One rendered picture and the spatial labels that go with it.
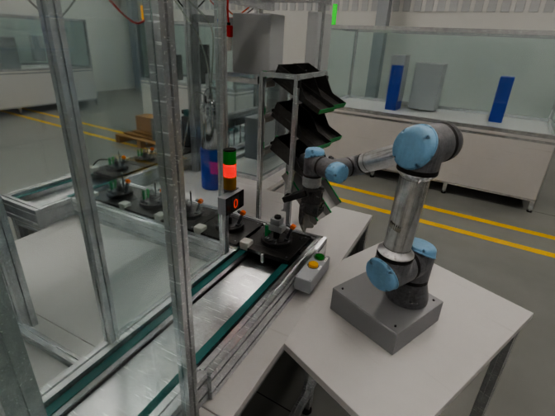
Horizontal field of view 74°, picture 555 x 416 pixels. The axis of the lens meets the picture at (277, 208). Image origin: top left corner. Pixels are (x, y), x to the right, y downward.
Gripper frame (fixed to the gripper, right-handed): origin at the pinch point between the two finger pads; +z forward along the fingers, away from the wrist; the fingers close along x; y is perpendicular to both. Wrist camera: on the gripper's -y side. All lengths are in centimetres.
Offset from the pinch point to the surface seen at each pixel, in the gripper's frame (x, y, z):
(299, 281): -19.0, 8.1, 12.4
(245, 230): 0.6, -28.8, 9.6
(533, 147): 380, 125, 28
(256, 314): -45.1, 4.2, 10.5
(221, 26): -20, -26, -75
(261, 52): 105, -83, -64
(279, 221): -2.1, -10.1, -1.5
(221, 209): -25.0, -23.7, -12.8
